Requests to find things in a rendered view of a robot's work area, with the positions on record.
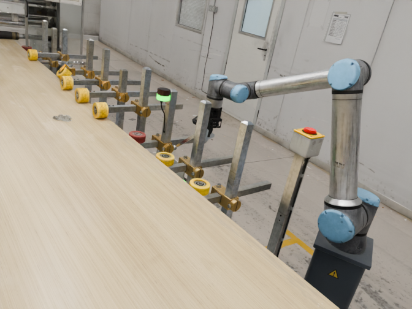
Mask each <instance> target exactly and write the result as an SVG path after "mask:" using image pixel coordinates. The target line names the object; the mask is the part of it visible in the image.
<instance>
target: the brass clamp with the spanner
mask: <svg viewBox="0 0 412 309"><path fill-rule="evenodd" d="M151 139H152V140H157V141H158V147H156V148H157V149H158V150H159V151H160V152H167V153H172V152H173V150H174V146H173V145H172V142H169V143H164V142H162V141H161V134H160V136H159V137H158V136H156V135H152V138H151Z"/></svg>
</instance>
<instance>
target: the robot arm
mask: <svg viewBox="0 0 412 309"><path fill-rule="evenodd" d="M371 76H372V70H371V67H370V65H369V64H368V63H367V62H366V61H364V60H361V59H350V58H346V59H342V60H339V61H337V62H336V63H334V64H333V65H332V66H331V68H330V69H324V70H320V71H313V72H307V73H302V74H296V75H289V76H285V77H278V78H271V79H268V80H258V81H253V82H242V83H235V82H232V81H230V80H227V76H225V75H219V74H212V75H211V76H210V79H209V84H208V90H207V97H206V100H208V101H210V102H211V103H212V107H211V111H210V117H209V121H208V126H207V133H206V136H205V143H206V142H207V141H208V139H211V138H213V137H214V136H215V135H214V133H212V132H213V128H221V124H220V126H219V121H220V122H222V119H221V118H220V117H221V111H222V104H223V98H226V99H229V100H231V101H233V102H236V103H242V102H245V101H246V100H248V99H257V98H262V97H268V96H277V95H282V94H291V93H299V92H304V91H313V90H322V89H328V88H331V89H332V123H331V143H330V182H329V194H328V195H327V196H326V197H325V198H324V211H323V212H322V213H321V214H320V215H319V217H318V228H319V230H320V232H321V233H322V235H323V236H324V237H325V238H326V239H327V241H328V242H329V243H330V244H331V245H332V246H334V247H335V248H337V249H339V250H341V251H343V252H346V253H349V254H362V253H363V252H364V251H365V249H366V247H367V232H368V230H369V228H370V226H371V223H372V221H373V219H374V217H375V214H376V211H377V209H378V207H379V204H380V199H379V197H378V196H376V195H375V194H373V193H371V192H370V191H367V190H365V189H362V188H358V173H359V148H360V135H361V110H362V95H363V88H364V85H366V84H367V83H368V81H369V80H370V78H371Z"/></svg>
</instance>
